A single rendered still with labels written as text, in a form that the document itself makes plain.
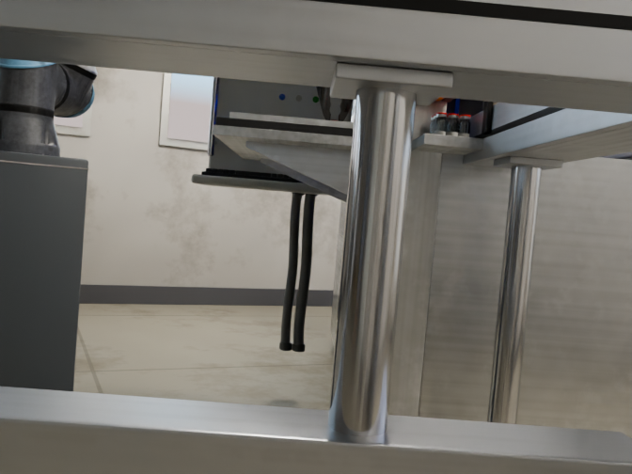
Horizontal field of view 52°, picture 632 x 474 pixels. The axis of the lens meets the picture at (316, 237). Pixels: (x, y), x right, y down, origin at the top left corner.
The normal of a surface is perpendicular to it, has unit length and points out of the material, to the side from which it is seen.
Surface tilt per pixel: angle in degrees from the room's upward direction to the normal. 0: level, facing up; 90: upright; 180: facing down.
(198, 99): 90
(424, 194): 90
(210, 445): 90
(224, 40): 90
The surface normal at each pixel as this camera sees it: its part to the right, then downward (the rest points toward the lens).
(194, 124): 0.41, 0.07
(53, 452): 0.03, 0.05
